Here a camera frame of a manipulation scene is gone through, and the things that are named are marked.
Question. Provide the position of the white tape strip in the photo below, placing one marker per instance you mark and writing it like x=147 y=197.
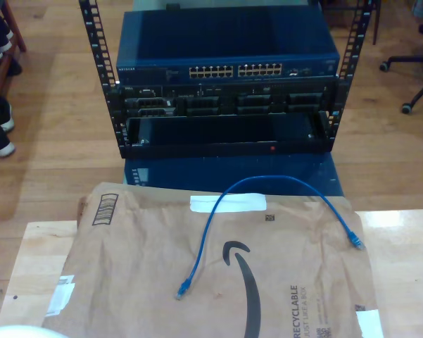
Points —
x=246 y=202

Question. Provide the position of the black office chair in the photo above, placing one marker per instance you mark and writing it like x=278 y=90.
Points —
x=408 y=59

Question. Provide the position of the black perforated rack post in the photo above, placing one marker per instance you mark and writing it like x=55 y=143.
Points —
x=98 y=53
x=353 y=45

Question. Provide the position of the dark blue flat device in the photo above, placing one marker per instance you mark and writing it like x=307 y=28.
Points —
x=267 y=170

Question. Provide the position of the white paper label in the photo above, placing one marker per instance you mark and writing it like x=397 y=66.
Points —
x=61 y=295
x=369 y=320

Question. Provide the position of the brown paper mailer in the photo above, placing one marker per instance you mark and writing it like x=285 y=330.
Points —
x=144 y=264

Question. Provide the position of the blue network switch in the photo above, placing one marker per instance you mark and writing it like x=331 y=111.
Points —
x=214 y=35

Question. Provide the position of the black rack server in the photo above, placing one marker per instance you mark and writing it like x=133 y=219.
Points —
x=225 y=92

